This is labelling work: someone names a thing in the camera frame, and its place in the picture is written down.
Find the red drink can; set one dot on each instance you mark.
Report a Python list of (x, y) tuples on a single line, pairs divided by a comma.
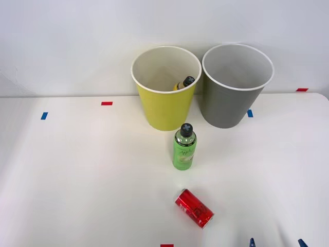
[(194, 208)]

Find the grey plastic waste bin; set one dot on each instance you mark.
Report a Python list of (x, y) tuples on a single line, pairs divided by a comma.
[(226, 108)]

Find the green bottle with black cap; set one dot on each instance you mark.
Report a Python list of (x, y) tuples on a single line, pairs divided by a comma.
[(183, 151)]

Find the yellow bottle with black cap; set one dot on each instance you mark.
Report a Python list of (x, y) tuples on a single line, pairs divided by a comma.
[(183, 84)]

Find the yellow-green plastic waste bin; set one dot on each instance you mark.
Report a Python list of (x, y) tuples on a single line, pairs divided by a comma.
[(164, 108)]

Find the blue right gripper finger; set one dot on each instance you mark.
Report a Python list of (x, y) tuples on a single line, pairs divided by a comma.
[(252, 243), (303, 244)]

